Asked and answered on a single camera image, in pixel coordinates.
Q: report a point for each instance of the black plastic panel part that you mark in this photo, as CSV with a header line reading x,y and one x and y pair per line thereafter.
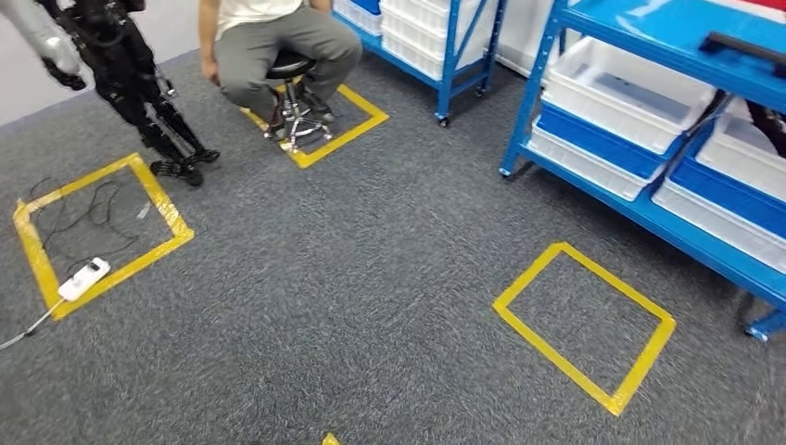
x,y
770,126
737,48

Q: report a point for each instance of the blue metal shelf rack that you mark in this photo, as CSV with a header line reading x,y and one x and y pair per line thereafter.
x,y
450,61
675,230

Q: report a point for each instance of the yellow floor tape square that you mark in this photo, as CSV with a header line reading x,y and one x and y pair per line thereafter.
x,y
161,199
344,140

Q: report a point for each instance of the large white plastic bin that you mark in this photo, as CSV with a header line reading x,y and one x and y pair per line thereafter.
x,y
417,6
411,58
411,34

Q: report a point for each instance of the black stool with chrome base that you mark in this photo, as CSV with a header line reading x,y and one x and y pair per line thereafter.
x,y
291,64

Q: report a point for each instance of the person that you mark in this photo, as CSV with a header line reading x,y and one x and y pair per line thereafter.
x,y
270,49

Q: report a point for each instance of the white car with red stripe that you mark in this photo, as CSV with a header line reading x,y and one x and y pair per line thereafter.
x,y
522,37

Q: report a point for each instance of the black humanoid robot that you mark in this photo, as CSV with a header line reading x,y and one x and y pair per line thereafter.
x,y
123,67

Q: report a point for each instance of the white power strip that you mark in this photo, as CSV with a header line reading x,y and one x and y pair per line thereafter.
x,y
83,280

